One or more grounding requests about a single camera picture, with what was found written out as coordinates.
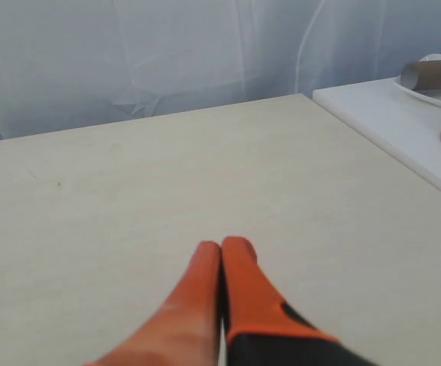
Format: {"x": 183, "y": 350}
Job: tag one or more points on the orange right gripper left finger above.
{"x": 185, "y": 329}

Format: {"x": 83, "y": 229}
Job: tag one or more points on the cardboard tube roll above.
{"x": 422, "y": 76}

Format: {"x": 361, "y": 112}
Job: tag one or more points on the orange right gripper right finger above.
{"x": 261, "y": 327}

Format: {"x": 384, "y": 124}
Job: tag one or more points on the white side table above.
{"x": 404, "y": 126}

